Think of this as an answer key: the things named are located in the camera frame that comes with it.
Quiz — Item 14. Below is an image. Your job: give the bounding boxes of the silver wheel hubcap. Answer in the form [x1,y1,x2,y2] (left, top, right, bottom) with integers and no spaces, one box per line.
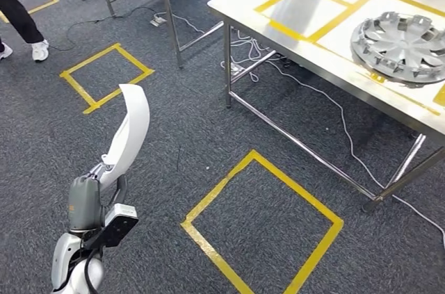
[350,10,445,85]

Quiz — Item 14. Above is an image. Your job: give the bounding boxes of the black floor cable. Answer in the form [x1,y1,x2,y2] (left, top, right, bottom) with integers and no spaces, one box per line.
[48,5,157,52]

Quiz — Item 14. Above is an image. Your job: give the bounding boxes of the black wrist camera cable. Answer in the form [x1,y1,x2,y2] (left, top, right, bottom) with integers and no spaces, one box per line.
[83,247,104,294]

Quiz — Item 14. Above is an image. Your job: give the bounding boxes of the small yellow table tape square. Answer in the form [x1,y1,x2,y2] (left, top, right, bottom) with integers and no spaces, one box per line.
[255,0,354,43]

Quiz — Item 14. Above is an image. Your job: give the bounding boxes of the steel frame table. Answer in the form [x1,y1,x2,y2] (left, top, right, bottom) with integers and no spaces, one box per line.
[63,0,240,70]

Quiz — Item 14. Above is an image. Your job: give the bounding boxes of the white curved plastic part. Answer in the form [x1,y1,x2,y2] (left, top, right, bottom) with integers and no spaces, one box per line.
[99,83,150,192]

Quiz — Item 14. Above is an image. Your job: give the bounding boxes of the steel workbench table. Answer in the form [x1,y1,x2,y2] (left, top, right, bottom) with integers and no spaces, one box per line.
[207,0,445,213]

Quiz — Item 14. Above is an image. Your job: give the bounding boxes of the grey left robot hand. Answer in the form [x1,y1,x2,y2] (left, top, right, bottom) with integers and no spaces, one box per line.
[68,163,128,234]

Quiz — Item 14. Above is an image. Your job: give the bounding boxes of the large yellow table tape square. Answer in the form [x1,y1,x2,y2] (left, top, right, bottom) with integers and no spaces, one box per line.
[307,0,445,115]

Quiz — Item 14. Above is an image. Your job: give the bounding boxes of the white floor cables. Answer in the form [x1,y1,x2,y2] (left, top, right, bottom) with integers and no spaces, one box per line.
[221,29,445,249]

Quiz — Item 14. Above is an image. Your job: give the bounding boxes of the person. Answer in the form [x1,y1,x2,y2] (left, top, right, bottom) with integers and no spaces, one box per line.
[0,0,50,63]

